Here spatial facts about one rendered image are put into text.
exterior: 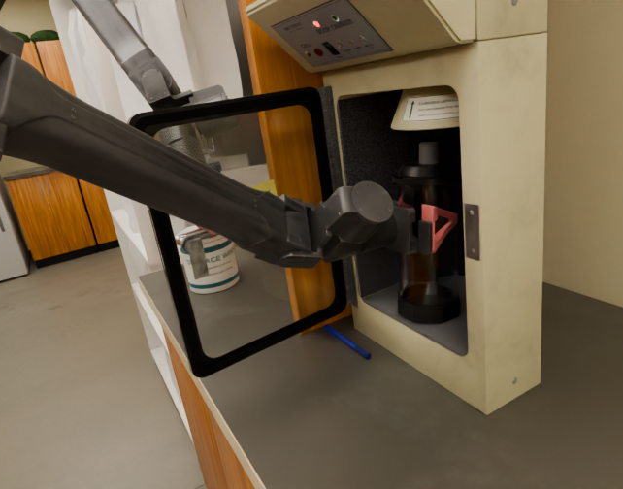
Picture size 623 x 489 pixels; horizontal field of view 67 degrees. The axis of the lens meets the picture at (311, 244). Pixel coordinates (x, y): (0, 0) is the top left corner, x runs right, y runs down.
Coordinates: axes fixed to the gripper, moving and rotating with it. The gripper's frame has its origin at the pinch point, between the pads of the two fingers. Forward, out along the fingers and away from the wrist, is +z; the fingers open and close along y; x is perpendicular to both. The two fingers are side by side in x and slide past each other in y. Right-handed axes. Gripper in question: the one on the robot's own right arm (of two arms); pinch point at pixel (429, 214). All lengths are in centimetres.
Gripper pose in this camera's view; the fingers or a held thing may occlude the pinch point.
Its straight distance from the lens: 74.3
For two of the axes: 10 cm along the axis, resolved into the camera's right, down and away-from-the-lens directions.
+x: 0.8, 9.6, 2.9
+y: -5.4, -2.0, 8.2
